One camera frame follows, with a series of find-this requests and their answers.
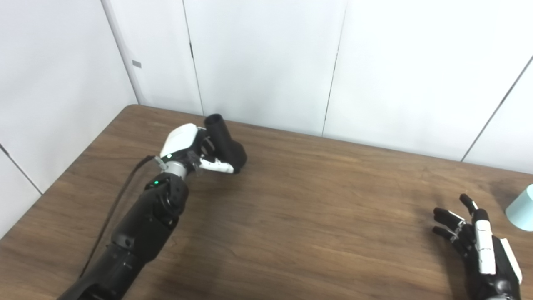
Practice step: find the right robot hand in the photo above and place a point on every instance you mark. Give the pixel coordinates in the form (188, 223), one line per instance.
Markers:
(485, 254)

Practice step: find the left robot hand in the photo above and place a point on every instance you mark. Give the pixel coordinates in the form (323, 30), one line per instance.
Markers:
(179, 141)

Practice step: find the black flared nozzle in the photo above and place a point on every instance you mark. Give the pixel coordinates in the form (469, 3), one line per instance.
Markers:
(227, 148)

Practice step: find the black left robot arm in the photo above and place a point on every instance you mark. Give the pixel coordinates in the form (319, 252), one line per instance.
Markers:
(141, 233)

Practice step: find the small grey wall label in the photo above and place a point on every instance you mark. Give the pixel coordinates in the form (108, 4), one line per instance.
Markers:
(136, 64)

